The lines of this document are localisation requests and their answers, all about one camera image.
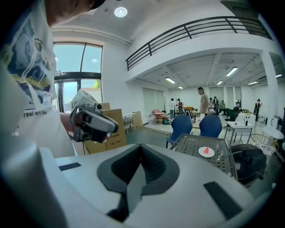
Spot white round side table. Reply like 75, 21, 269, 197
262, 126, 285, 141

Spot pink wooden chair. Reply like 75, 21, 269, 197
152, 109, 168, 123

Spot round ceiling light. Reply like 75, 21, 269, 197
114, 6, 128, 18

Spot metal frame chair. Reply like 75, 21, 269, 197
123, 113, 137, 134

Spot black wicker chair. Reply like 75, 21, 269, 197
229, 143, 268, 188

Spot gold wire chair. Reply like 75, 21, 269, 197
251, 133, 279, 155

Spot person's left forearm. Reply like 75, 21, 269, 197
59, 112, 76, 134

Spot large cardboard box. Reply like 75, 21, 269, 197
84, 108, 127, 155

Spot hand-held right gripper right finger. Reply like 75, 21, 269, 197
141, 144, 180, 197

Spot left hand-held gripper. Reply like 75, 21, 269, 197
69, 88, 120, 143

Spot blue chair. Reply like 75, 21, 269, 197
165, 114, 193, 149
198, 114, 223, 139

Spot white round plate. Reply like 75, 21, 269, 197
198, 146, 215, 158

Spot black jacket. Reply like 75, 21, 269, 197
231, 147, 268, 186

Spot flat cardboard sheet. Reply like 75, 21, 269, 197
133, 110, 143, 128

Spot black office chair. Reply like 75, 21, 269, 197
224, 106, 240, 122

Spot person's white printed T-shirt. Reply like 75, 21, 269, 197
0, 1, 76, 158

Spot white box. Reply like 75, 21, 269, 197
236, 113, 257, 126

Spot white desk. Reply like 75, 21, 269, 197
224, 121, 254, 146

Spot person's neck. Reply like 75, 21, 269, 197
44, 0, 105, 28

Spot large glass entrance window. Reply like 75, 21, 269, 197
52, 41, 104, 113

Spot grey window blinds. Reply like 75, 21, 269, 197
142, 87, 166, 117

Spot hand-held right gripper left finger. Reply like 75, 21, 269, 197
97, 144, 147, 223

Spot black balcony railing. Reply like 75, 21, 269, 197
125, 16, 273, 72

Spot patterned glass table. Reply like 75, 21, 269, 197
169, 133, 238, 180

